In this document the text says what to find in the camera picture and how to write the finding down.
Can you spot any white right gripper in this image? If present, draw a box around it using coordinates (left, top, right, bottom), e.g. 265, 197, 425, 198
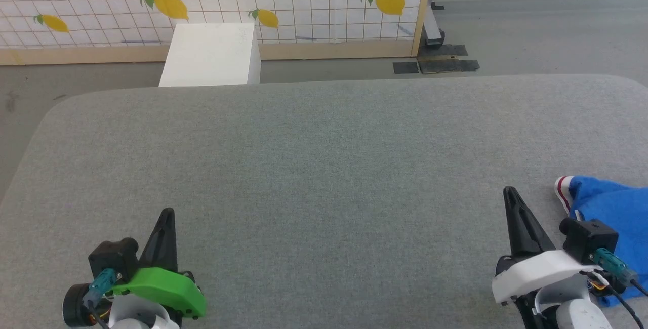
492, 186, 604, 306

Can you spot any large black floor plate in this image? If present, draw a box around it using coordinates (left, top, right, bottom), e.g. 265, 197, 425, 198
418, 58, 481, 75

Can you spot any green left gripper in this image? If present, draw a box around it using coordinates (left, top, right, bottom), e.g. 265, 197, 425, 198
62, 207, 207, 329

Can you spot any metal screen foot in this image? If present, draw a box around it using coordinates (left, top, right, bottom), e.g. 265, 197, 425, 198
423, 1, 447, 48

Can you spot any blue garment with white sleeves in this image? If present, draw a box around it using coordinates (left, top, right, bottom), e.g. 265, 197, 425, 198
554, 175, 648, 308

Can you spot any white box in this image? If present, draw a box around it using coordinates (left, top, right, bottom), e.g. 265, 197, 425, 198
158, 22, 263, 88

